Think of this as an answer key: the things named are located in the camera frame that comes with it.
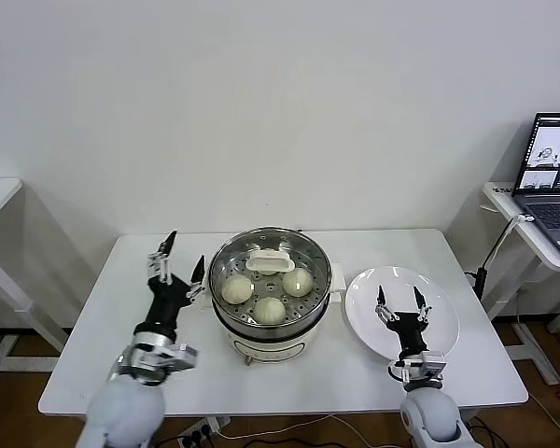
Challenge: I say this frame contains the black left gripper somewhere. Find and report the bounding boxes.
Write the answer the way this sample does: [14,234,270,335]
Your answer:
[141,230,208,334]

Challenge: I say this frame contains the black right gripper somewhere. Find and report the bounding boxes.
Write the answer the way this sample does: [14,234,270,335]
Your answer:
[374,285,433,361]

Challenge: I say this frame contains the glass pot lid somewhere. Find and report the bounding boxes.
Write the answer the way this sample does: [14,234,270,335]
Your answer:
[208,227,332,328]

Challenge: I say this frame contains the steel steamer basket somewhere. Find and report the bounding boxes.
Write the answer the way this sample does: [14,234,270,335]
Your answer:
[206,226,333,333]

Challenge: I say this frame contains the white round plate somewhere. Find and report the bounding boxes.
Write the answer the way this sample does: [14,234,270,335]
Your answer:
[343,265,461,366]

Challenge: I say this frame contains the black upright pole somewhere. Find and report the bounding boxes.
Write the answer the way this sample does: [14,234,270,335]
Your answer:
[463,266,489,301]

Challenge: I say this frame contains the white electric cooking pot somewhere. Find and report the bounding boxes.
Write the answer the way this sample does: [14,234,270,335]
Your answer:
[193,261,347,369]

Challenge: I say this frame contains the white laptop stand table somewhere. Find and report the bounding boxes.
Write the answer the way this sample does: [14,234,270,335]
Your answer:
[480,179,560,386]

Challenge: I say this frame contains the white power strip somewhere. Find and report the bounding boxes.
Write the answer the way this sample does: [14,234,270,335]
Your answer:
[175,416,232,448]

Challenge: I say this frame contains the grey open laptop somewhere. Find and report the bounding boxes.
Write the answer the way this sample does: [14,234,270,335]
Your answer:
[511,111,560,260]

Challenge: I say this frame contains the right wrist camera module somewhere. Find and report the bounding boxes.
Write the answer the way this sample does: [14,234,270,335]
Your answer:
[387,352,448,385]

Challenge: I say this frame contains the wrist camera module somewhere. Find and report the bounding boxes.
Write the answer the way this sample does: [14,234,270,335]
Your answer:
[387,352,448,385]
[166,343,201,373]

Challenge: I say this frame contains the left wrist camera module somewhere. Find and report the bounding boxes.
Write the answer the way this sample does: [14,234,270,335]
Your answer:
[166,343,201,373]

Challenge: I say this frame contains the white laptop cable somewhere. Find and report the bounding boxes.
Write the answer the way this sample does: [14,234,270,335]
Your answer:
[487,213,536,273]

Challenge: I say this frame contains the white floor cord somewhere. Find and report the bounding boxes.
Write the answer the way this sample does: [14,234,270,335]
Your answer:
[214,413,333,440]

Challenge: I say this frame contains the black floor cables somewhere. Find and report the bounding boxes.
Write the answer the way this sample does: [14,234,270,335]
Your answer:
[466,413,512,448]

